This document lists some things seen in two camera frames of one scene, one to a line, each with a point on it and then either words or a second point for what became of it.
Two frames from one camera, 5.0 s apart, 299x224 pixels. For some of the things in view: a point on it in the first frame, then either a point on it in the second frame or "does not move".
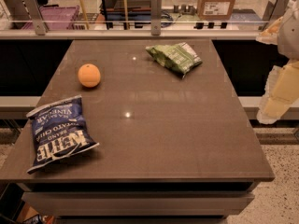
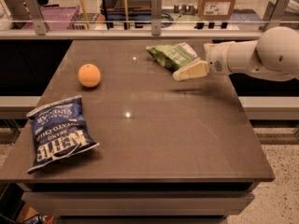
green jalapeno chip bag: x=178 y=58 does not move
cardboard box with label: x=216 y=2 does not move
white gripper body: x=290 y=36 -> x=217 y=61
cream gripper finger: x=281 y=92 -> x=193 y=70
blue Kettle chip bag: x=60 y=131 does not move
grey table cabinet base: x=138 y=203 does not move
